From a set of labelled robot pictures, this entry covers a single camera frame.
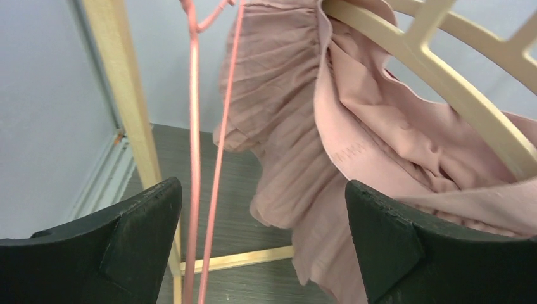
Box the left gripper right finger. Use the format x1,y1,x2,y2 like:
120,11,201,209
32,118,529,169
345,180,536,303

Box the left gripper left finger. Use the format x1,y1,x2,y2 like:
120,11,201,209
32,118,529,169
1,177,182,304

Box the pink pleated skirt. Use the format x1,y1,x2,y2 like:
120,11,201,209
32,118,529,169
213,1,536,303

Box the pink wire hanger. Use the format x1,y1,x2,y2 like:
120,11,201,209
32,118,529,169
181,1,245,303

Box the beige hanger of pink skirt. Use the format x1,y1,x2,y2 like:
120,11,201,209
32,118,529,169
322,0,536,180

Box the wooden clothes rack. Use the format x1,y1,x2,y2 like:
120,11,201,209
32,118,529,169
82,1,294,303

